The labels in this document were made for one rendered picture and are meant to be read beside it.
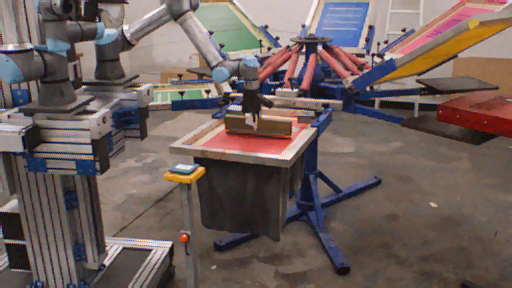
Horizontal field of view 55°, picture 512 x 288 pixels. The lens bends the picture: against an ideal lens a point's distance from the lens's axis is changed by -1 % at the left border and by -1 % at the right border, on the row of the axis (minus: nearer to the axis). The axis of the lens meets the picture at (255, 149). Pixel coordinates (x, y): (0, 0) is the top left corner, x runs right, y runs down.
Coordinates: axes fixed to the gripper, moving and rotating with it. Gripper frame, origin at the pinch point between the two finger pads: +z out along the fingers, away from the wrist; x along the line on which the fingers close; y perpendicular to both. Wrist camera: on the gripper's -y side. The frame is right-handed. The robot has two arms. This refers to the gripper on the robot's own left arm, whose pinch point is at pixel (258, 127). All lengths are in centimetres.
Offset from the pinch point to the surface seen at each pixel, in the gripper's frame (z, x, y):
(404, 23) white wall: -10, -437, -35
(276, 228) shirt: 41, 27, -17
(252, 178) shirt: 16.7, 26.3, -6.0
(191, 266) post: 50, 55, 15
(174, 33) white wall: -2, -438, 295
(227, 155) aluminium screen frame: 2.5, 35.7, 1.4
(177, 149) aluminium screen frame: 1.5, 35.6, 26.6
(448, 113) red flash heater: -3, -30, -90
